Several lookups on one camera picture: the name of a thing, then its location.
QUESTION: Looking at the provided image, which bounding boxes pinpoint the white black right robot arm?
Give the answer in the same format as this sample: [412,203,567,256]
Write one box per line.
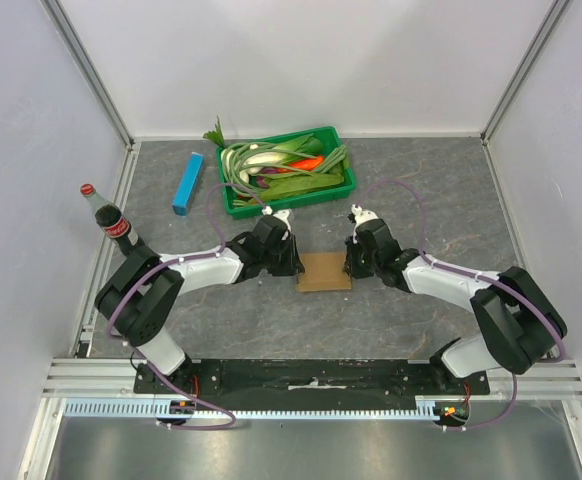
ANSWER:
[344,210,567,394]

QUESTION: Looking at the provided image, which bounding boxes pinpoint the large green leaf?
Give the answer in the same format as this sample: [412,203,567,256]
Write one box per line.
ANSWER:
[257,173,344,202]

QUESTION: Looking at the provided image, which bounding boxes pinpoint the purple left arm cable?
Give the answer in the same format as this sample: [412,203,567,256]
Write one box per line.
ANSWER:
[106,182,275,346]

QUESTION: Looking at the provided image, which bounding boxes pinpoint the green bok choy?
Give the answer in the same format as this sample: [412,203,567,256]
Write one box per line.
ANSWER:
[273,134,324,156]

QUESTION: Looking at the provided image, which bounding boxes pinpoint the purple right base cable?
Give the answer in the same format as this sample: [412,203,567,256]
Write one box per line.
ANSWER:
[433,372,518,434]

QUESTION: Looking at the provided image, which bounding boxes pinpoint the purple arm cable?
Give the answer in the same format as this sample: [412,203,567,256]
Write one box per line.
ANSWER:
[106,182,275,346]
[353,179,568,364]

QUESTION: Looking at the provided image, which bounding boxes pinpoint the green long beans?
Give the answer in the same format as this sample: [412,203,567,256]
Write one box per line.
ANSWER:
[220,142,349,200]

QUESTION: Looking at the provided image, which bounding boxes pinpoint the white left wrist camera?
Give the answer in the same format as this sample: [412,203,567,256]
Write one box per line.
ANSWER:
[261,206,293,241]

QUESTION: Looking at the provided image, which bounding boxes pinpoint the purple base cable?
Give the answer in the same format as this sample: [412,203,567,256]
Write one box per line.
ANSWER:
[130,349,239,431]
[433,372,518,434]

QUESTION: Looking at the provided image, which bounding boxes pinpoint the blue rectangular box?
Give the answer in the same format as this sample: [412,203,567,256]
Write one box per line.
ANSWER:
[171,152,204,216]

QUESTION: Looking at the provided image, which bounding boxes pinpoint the brown cardboard box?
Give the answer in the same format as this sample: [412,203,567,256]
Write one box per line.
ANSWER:
[296,251,352,293]

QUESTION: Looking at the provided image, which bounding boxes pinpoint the cola glass bottle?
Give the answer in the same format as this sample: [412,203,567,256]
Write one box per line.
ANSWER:
[80,183,145,256]

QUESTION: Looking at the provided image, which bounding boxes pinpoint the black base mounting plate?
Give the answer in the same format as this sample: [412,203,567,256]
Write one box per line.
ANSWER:
[167,359,490,412]

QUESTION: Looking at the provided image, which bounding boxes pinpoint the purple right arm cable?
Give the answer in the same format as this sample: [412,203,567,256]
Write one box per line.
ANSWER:
[353,179,568,364]

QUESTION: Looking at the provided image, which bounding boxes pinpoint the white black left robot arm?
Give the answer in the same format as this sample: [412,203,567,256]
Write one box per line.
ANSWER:
[94,209,304,393]

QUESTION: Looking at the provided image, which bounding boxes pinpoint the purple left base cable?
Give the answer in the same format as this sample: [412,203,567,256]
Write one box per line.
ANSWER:
[130,349,239,431]

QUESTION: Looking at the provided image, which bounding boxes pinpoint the light blue cable duct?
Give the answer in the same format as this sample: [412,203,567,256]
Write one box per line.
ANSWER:
[64,394,447,420]

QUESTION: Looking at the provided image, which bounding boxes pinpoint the orange carrot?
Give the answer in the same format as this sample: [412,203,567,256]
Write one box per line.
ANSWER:
[287,156,324,171]

